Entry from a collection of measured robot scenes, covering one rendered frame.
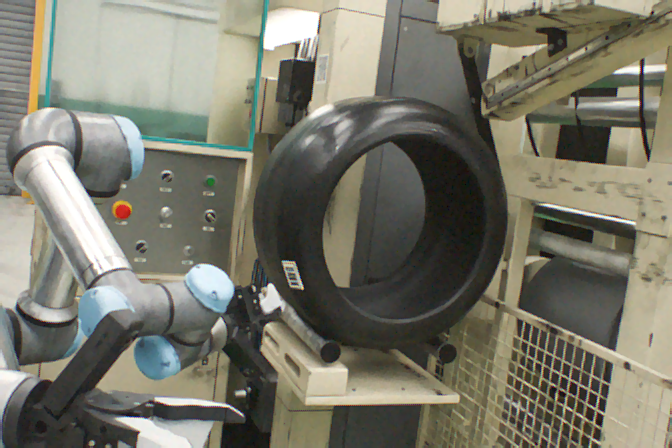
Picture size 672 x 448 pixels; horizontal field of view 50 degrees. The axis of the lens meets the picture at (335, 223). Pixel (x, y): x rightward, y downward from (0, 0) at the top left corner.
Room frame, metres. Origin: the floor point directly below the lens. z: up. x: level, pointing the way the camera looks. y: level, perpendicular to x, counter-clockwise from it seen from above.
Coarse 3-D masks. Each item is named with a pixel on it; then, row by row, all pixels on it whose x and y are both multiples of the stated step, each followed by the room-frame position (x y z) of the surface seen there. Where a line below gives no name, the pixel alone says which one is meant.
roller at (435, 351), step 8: (424, 344) 1.64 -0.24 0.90; (432, 344) 1.61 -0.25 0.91; (440, 344) 1.59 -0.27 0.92; (448, 344) 1.58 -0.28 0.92; (432, 352) 1.60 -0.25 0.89; (440, 352) 1.57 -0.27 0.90; (448, 352) 1.57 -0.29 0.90; (456, 352) 1.59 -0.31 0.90; (440, 360) 1.58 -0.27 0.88; (448, 360) 1.58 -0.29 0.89
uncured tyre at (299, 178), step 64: (320, 128) 1.51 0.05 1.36; (384, 128) 1.50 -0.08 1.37; (448, 128) 1.55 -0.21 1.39; (256, 192) 1.63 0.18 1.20; (320, 192) 1.45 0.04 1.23; (448, 192) 1.85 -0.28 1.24; (320, 256) 1.45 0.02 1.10; (448, 256) 1.83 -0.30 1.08; (320, 320) 1.49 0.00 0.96; (384, 320) 1.51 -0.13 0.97; (448, 320) 1.58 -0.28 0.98
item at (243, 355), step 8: (232, 336) 1.22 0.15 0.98; (240, 336) 1.23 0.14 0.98; (232, 344) 1.23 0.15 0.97; (240, 344) 1.23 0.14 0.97; (248, 344) 1.24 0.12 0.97; (232, 352) 1.24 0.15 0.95; (240, 352) 1.24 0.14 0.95; (248, 352) 1.24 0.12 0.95; (256, 352) 1.26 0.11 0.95; (232, 360) 1.26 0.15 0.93; (240, 360) 1.25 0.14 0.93; (248, 360) 1.24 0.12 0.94; (256, 360) 1.25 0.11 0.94; (264, 360) 1.27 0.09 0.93; (240, 368) 1.27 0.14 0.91; (248, 368) 1.25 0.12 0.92; (256, 368) 1.25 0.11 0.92; (264, 368) 1.26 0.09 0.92; (248, 376) 1.27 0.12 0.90
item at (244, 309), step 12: (240, 288) 1.25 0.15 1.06; (252, 288) 1.29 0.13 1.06; (240, 300) 1.25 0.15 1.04; (252, 300) 1.28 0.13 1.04; (228, 312) 1.24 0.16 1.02; (240, 312) 1.25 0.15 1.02; (252, 312) 1.26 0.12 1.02; (228, 324) 1.19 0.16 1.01; (240, 324) 1.25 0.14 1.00; (252, 324) 1.25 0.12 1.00; (264, 324) 1.27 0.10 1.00; (228, 336) 1.19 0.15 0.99
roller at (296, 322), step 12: (288, 312) 1.71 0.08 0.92; (288, 324) 1.68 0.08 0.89; (300, 324) 1.62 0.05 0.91; (312, 324) 1.59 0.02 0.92; (300, 336) 1.60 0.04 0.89; (312, 336) 1.53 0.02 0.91; (324, 336) 1.51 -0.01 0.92; (312, 348) 1.52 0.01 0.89; (324, 348) 1.47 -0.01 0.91; (336, 348) 1.48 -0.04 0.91; (324, 360) 1.47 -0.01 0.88
